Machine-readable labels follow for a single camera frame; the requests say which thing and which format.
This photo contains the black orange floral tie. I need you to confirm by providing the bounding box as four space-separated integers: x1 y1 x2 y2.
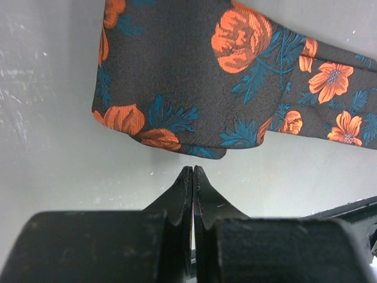
92 1 376 159

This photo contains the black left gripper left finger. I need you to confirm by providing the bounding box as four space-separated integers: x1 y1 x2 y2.
143 166 193 279

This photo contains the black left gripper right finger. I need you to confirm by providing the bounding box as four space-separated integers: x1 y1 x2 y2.
193 166 249 282

